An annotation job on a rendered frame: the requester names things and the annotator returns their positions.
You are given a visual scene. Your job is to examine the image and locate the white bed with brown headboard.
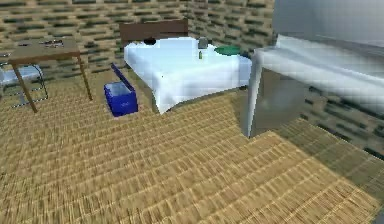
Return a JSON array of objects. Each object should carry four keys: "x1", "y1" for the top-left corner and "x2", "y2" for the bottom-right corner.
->
[{"x1": 119, "y1": 18, "x2": 253, "y2": 115}]

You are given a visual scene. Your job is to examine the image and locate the green round plate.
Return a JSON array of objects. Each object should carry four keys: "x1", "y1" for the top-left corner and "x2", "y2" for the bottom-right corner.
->
[{"x1": 213, "y1": 45, "x2": 242, "y2": 56}]

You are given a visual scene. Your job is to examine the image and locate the blue open box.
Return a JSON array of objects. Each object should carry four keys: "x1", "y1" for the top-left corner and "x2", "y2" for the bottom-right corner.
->
[{"x1": 103, "y1": 62, "x2": 139, "y2": 118}]

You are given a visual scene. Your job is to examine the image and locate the pale grey table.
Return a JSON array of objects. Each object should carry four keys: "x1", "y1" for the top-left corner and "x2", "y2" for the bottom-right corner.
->
[{"x1": 245, "y1": 34, "x2": 384, "y2": 138}]

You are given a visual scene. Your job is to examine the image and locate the dark small items on table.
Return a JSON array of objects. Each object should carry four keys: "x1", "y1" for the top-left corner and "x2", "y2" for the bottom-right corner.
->
[{"x1": 39, "y1": 39, "x2": 65, "y2": 47}]

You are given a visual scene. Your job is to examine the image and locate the brown wooden table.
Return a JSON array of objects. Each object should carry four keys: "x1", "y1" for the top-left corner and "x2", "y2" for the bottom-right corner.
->
[{"x1": 7, "y1": 37, "x2": 94, "y2": 114}]

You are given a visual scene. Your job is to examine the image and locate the grey metal frame chair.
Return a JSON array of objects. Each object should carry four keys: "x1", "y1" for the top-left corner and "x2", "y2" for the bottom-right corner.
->
[{"x1": 0, "y1": 63, "x2": 49, "y2": 108}]

